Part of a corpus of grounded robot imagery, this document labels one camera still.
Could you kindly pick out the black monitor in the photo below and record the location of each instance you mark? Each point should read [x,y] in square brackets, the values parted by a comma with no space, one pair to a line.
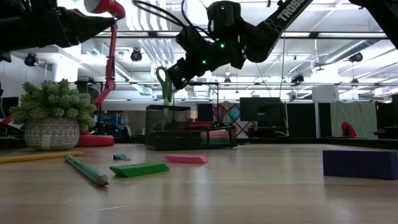
[259,109]

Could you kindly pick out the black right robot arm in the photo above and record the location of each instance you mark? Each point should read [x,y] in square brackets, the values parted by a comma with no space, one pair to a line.
[289,12]

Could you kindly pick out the black mesh desk organizer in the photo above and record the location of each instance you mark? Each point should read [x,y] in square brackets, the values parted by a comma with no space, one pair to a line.
[168,124]

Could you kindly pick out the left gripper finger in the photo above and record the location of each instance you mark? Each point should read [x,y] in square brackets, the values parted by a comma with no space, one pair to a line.
[88,21]
[85,35]

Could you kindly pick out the black aluminium table frame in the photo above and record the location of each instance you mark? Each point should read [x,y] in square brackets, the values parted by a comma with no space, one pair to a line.
[367,143]

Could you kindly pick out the black partition panel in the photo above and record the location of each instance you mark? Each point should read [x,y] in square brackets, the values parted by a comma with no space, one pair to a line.
[301,121]

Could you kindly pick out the red background object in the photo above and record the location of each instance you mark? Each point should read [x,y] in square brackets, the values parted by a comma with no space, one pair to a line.
[348,130]

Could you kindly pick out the green eraser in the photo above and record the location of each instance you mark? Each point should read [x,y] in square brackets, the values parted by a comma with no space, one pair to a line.
[140,170]

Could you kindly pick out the pink eraser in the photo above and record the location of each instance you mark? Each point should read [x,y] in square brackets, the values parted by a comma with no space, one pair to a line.
[186,159]

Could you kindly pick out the red desk lamp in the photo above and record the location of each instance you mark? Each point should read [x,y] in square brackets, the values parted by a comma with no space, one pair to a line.
[110,62]

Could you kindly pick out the purple eraser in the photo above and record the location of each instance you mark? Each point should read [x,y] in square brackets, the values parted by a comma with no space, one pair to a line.
[360,165]

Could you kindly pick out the colourful patterned panel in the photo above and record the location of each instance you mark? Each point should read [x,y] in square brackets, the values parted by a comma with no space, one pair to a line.
[231,113]

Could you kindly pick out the green plant in patterned pot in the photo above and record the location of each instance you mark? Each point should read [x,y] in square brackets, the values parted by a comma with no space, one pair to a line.
[51,133]

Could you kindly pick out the black ceiling spotlight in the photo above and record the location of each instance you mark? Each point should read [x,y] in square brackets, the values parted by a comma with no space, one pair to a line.
[356,57]
[136,55]
[31,59]

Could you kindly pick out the small blue binder clip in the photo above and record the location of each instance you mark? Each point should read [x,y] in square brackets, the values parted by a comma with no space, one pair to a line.
[120,157]

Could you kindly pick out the yellow pencil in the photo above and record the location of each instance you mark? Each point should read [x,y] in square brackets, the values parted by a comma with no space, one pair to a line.
[31,157]

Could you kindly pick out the teal pencil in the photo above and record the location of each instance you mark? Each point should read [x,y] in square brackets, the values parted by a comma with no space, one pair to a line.
[87,171]

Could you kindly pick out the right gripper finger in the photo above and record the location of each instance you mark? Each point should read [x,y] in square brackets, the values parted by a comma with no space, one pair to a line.
[178,76]
[186,70]

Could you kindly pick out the grey-green curtain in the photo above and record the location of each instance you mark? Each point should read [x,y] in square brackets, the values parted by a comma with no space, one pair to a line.
[354,119]

